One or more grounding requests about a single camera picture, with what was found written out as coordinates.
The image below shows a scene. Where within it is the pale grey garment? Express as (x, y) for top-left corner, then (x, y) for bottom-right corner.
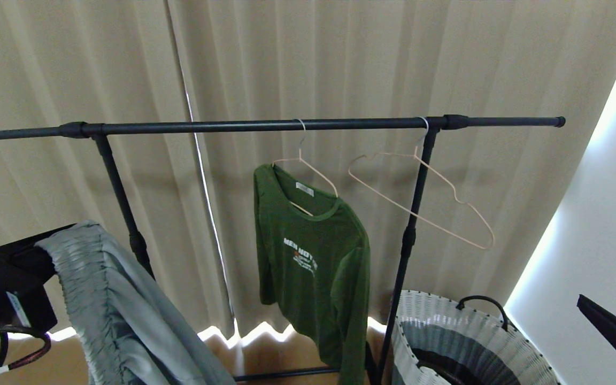
(35, 221), (236, 385)

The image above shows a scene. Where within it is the pink clothes hanger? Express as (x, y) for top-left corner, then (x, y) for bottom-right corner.
(348, 118), (496, 250)
(272, 119), (339, 217)

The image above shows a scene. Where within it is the green long-sleeved shirt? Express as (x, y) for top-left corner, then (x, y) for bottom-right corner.
(253, 163), (371, 385)

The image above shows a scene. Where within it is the white laundry basket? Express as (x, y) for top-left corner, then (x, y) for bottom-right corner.
(391, 290), (560, 385)

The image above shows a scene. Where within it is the black clothes rack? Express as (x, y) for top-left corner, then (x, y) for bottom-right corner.
(0, 114), (566, 385)

